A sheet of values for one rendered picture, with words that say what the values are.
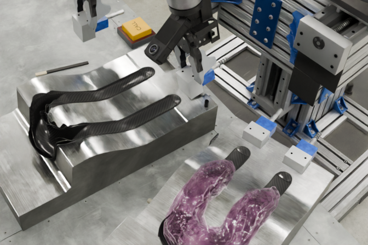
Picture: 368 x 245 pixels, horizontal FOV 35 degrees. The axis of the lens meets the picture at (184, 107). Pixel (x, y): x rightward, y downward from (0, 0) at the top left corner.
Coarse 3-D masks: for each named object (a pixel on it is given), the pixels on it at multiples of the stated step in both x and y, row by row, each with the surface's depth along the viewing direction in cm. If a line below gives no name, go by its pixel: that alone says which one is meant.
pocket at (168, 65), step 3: (168, 57) 144; (165, 60) 145; (168, 60) 144; (165, 63) 145; (168, 63) 145; (171, 63) 144; (159, 66) 144; (162, 66) 144; (165, 66) 145; (168, 66) 145; (171, 66) 144; (174, 66) 143; (162, 69) 144; (165, 69) 144; (168, 69) 144; (171, 69) 144; (165, 72) 143
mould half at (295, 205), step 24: (240, 120) 135; (216, 144) 130; (240, 144) 131; (264, 144) 131; (192, 168) 120; (240, 168) 126; (264, 168) 127; (288, 168) 127; (312, 168) 127; (168, 192) 118; (240, 192) 118; (288, 192) 123; (312, 192) 123; (144, 216) 115; (216, 216) 114; (288, 216) 116; (120, 240) 107; (144, 240) 107; (264, 240) 111; (288, 240) 116
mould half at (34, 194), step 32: (128, 64) 141; (32, 96) 126; (128, 96) 134; (160, 96) 135; (0, 128) 129; (160, 128) 129; (192, 128) 133; (0, 160) 124; (32, 160) 124; (64, 160) 117; (96, 160) 118; (128, 160) 126; (32, 192) 119; (64, 192) 119; (32, 224) 120
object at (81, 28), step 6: (78, 12) 142; (84, 12) 142; (114, 12) 146; (120, 12) 147; (72, 18) 142; (78, 18) 141; (84, 18) 141; (102, 18) 143; (108, 18) 145; (78, 24) 140; (84, 24) 139; (102, 24) 143; (78, 30) 142; (84, 30) 140; (90, 30) 142; (96, 30) 143; (78, 36) 144; (84, 36) 142; (90, 36) 143
